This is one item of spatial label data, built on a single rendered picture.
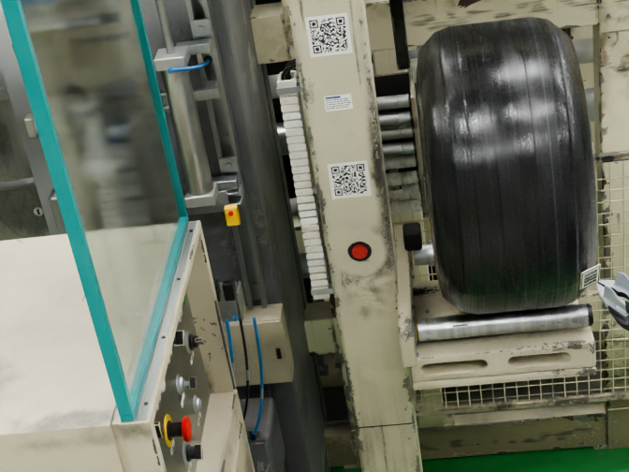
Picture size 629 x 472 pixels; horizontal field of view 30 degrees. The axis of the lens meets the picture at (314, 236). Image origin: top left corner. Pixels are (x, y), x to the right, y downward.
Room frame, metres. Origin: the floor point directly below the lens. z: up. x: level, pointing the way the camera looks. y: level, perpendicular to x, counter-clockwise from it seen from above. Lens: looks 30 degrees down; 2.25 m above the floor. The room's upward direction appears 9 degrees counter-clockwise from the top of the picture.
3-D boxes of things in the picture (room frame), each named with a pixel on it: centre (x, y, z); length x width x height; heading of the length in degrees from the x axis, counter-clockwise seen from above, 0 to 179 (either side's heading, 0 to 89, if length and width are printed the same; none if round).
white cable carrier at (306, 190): (2.01, 0.00, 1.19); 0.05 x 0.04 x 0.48; 173
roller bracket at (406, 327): (2.04, -0.17, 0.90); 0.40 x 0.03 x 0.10; 173
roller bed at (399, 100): (2.42, -0.17, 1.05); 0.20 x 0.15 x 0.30; 83
